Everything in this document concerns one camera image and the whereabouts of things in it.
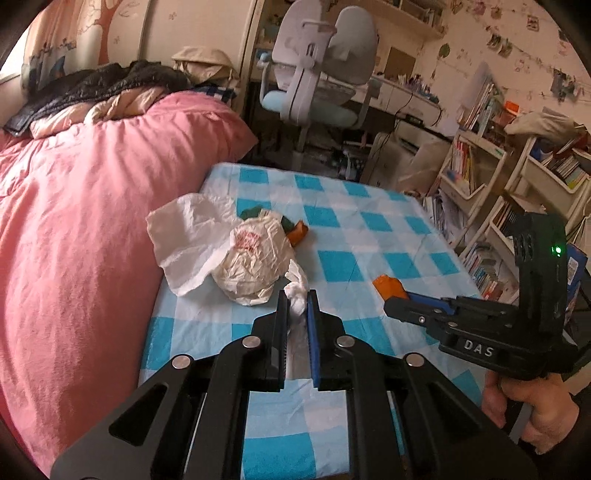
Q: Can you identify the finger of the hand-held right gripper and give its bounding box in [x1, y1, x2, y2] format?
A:
[384, 298, 451, 333]
[406, 293, 460, 311]

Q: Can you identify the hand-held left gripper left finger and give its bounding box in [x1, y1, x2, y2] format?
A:
[51, 290, 291, 480]

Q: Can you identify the blue checked tablecloth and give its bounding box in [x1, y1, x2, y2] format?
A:
[139, 161, 486, 477]

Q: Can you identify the beige cloth bundle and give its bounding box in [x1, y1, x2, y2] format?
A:
[503, 108, 588, 149]

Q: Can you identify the dark blue checked pillow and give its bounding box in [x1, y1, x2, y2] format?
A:
[194, 83, 237, 101]

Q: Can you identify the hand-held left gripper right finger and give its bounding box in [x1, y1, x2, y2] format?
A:
[307, 288, 539, 480]

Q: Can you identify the white wall shelf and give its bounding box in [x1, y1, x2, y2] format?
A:
[369, 0, 447, 41]

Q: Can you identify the beige pillow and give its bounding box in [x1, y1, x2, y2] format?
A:
[172, 45, 239, 85]

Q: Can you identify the white plastic bag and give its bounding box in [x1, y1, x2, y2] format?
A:
[210, 210, 297, 306]

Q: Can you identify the person's right hand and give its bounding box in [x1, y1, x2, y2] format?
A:
[482, 371, 580, 455]

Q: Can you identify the string of hanging photos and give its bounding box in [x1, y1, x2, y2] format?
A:
[443, 0, 588, 103]

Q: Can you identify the grey and blue desk chair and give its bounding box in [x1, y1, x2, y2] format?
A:
[257, 0, 382, 172]

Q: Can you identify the small white tissue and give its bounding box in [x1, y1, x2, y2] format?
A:
[283, 258, 315, 380]

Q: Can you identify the white printer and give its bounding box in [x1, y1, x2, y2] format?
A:
[396, 130, 452, 154]

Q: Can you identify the white desk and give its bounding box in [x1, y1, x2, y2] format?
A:
[369, 76, 447, 126]

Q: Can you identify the yellow and blue book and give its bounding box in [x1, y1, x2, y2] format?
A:
[566, 244, 591, 320]

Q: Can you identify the small white book rack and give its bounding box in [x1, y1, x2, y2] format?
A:
[435, 129, 509, 251]

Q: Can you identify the pink printed curtain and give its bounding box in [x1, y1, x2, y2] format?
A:
[21, 0, 117, 94]

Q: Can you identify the dark green wrapper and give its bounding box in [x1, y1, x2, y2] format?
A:
[238, 205, 297, 232]

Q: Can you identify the pink duvet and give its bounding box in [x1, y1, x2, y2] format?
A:
[0, 90, 259, 468]

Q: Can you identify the large white paper towel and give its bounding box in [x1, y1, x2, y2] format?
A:
[147, 193, 237, 297]

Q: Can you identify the black jacket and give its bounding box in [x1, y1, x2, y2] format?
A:
[2, 60, 193, 138]

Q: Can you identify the large white book rack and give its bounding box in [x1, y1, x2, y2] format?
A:
[484, 137, 591, 306]

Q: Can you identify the beige quilt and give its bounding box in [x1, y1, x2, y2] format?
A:
[30, 85, 172, 140]

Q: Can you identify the pink tree wall decal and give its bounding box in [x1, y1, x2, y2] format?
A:
[98, 0, 140, 66]

